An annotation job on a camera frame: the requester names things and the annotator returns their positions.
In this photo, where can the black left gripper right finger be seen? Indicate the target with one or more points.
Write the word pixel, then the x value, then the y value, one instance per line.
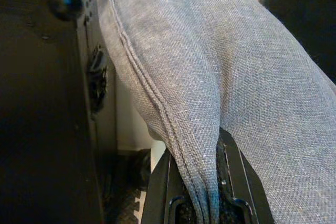
pixel 236 182

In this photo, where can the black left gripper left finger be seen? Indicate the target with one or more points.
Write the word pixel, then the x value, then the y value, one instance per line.
pixel 162 195

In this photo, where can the grey fabric pillow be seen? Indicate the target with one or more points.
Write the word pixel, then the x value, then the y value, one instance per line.
pixel 223 64

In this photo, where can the black foam floor mat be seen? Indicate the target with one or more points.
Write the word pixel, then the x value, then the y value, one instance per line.
pixel 123 203

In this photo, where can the black cabinet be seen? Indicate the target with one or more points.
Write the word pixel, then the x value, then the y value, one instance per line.
pixel 39 103

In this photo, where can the black round knob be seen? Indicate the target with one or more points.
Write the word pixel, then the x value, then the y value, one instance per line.
pixel 65 1

